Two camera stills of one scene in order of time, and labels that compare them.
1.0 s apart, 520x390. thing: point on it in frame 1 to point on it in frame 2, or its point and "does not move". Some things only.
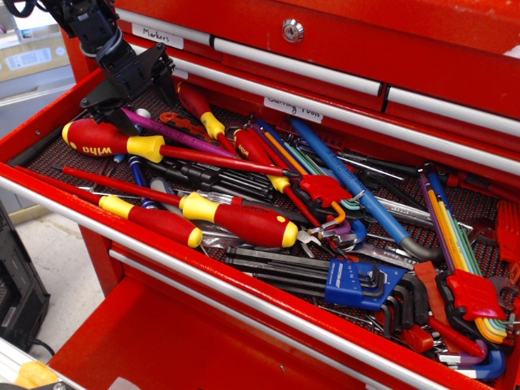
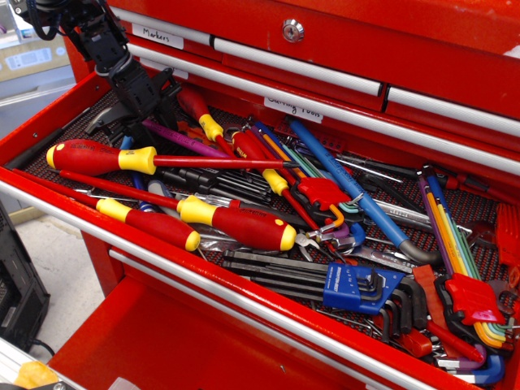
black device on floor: x=24 y=303 does not move
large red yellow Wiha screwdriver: x=107 y=139 to x=84 y=157
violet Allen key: x=177 y=134 does not move
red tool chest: x=331 y=203 does not move
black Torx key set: x=214 y=177 does not move
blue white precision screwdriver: x=143 y=112 to x=140 y=181
